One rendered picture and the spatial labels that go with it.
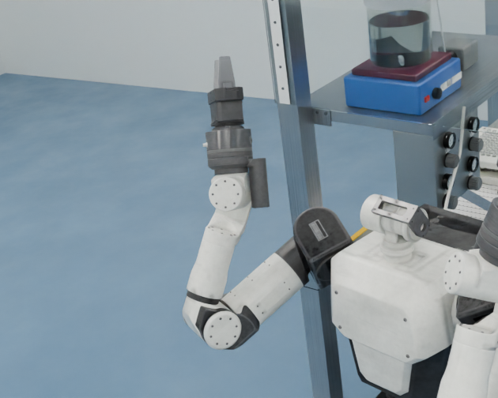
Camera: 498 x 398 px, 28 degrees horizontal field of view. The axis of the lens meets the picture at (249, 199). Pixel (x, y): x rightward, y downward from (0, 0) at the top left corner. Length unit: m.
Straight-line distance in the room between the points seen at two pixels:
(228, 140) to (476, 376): 0.66
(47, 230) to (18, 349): 1.11
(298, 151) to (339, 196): 2.75
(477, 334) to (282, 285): 0.55
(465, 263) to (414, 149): 0.78
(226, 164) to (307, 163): 0.54
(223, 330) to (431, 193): 0.64
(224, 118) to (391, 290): 0.45
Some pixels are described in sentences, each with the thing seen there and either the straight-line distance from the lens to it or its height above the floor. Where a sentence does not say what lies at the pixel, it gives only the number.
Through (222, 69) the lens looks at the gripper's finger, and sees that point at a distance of 1.89.
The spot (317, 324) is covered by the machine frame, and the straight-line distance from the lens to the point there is 2.60.
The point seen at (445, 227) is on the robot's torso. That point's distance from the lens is 1.95.
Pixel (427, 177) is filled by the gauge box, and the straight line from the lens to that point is 2.27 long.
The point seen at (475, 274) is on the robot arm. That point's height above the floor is 1.43.
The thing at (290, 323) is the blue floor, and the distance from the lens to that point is 4.10.
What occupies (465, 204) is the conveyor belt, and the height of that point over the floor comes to 0.94.
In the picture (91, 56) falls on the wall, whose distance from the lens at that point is 7.47.
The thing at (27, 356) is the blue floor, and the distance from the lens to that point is 4.24.
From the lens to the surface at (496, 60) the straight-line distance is 2.01.
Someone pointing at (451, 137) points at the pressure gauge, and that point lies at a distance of 2.27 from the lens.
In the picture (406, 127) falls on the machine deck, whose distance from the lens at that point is 2.25.
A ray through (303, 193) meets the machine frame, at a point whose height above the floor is 1.18.
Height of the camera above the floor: 2.20
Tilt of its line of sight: 25 degrees down
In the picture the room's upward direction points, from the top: 8 degrees counter-clockwise
